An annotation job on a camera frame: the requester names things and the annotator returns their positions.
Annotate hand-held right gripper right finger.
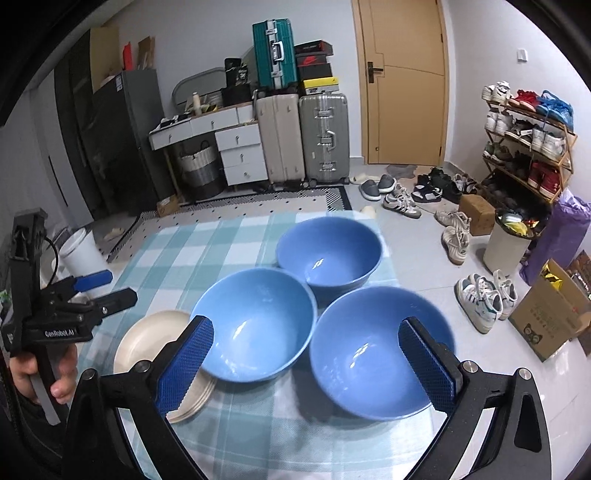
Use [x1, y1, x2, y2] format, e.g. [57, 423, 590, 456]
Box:
[392, 318, 551, 480]

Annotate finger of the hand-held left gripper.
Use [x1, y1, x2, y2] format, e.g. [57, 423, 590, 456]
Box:
[84, 287, 139, 320]
[59, 270, 114, 299]

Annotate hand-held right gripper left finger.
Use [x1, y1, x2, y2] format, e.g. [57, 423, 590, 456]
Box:
[64, 315, 215, 480]

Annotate cream round plate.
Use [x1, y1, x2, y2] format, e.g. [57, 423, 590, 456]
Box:
[113, 310, 214, 412]
[167, 388, 217, 424]
[166, 376, 216, 418]

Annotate blue bowl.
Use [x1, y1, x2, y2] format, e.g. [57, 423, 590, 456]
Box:
[190, 268, 318, 383]
[308, 286, 456, 422]
[276, 217, 384, 301]

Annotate person's left hand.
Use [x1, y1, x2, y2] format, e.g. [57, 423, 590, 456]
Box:
[9, 344, 80, 406]

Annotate white electric kettle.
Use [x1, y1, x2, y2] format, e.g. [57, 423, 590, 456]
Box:
[59, 228, 110, 288]

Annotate scattered sneakers and slippers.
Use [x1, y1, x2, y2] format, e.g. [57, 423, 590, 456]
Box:
[349, 166, 521, 335]

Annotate teal checked tablecloth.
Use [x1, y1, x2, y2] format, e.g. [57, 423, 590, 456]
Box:
[76, 210, 440, 480]

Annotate flat cardboard box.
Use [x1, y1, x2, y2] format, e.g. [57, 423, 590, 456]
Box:
[156, 194, 182, 217]

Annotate printed cardboard box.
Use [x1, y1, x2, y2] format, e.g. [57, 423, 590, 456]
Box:
[508, 257, 591, 363]

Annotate white trash bin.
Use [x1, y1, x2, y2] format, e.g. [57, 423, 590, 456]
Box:
[482, 210, 539, 278]

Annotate dark grey refrigerator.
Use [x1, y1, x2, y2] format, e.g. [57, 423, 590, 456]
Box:
[90, 69, 174, 219]

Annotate woven laundry basket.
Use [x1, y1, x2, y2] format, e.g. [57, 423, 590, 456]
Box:
[178, 145, 223, 200]

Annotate dark tall cabinet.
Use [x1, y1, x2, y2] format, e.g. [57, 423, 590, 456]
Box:
[53, 34, 100, 223]

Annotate purple plastic bag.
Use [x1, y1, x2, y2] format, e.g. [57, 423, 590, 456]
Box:
[519, 188, 591, 288]

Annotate white dressing table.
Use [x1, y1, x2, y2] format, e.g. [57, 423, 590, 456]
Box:
[148, 102, 270, 190]

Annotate oval mirror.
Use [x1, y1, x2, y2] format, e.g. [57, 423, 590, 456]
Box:
[172, 67, 228, 114]

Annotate tall cardboard box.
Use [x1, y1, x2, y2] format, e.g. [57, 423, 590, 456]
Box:
[89, 25, 121, 93]

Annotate beige suitcase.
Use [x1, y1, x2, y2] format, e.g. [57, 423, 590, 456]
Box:
[255, 92, 307, 191]

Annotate small brown cardboard box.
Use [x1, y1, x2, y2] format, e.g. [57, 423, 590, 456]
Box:
[137, 36, 157, 70]

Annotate black storage box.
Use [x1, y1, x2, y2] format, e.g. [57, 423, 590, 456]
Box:
[222, 87, 255, 107]

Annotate black paper bag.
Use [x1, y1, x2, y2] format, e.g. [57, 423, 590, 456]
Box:
[224, 58, 250, 88]

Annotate silver suitcase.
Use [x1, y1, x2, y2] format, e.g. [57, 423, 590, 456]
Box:
[298, 92, 351, 186]

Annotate rows of racked shoes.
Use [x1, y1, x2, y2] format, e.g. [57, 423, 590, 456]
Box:
[481, 80, 575, 199]

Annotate wooden shoe rack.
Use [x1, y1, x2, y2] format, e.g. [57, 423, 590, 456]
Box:
[480, 83, 579, 209]

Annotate tan wooden door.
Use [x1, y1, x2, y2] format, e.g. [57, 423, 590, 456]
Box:
[352, 0, 450, 165]

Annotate teal suitcase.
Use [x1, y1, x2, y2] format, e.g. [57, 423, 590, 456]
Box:
[252, 19, 299, 91]

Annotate yellow and white shoe box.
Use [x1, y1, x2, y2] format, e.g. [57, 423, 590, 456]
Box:
[302, 78, 341, 97]

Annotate plain black shoe box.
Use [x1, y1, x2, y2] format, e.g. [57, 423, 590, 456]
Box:
[298, 64, 334, 82]

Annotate red and black shoe box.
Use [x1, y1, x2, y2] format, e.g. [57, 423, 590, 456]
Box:
[295, 52, 334, 68]

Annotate black cable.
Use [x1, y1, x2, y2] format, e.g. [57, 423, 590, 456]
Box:
[42, 234, 62, 283]

